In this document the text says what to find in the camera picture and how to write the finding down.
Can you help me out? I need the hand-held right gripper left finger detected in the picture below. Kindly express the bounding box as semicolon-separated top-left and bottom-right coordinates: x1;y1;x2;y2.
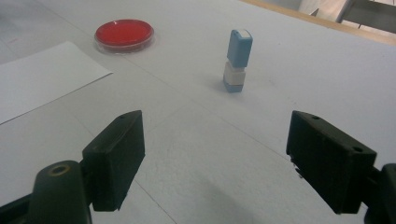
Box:
81;109;147;213

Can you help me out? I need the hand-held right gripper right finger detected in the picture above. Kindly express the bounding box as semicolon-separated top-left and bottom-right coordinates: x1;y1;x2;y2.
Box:
285;109;377;216

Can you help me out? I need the red petri dish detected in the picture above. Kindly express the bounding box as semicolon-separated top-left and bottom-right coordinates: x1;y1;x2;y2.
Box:
93;18;156;54

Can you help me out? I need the blue and white stamp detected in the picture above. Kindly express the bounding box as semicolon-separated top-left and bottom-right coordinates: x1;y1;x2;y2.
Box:
222;28;254;93

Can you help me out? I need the white desk frame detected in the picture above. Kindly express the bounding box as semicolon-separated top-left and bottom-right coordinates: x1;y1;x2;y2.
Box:
298;0;396;35

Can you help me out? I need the wooden table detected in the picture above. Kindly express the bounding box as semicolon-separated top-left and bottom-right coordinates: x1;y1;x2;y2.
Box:
239;0;396;48

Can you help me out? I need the white paper sheet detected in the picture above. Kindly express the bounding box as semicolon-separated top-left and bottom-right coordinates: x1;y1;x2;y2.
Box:
0;41;114;126

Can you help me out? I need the white table cover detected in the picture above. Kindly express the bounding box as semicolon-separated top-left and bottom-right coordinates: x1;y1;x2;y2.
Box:
0;0;396;224

